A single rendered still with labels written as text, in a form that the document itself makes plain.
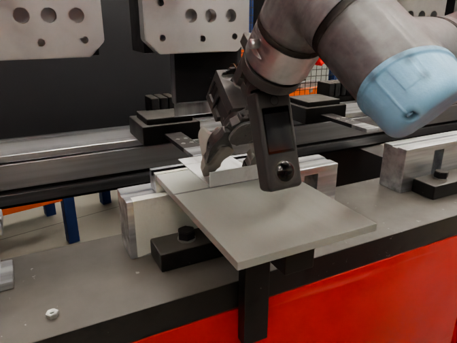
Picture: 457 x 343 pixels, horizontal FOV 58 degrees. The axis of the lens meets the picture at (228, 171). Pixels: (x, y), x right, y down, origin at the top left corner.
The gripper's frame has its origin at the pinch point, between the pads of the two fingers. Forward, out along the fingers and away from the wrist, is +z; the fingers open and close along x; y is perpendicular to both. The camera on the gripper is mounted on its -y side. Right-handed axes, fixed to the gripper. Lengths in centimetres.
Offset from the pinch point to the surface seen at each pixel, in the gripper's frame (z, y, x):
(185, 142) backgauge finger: 11.7, 13.2, -0.1
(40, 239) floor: 200, 78, 28
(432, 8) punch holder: -15.6, 16.8, -41.1
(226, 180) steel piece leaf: -1.7, -2.2, 1.8
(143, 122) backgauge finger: 17.8, 23.1, 4.6
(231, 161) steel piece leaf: 3.7, 3.6, -3.1
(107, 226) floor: 198, 77, -10
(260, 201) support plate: -5.9, -8.0, 0.4
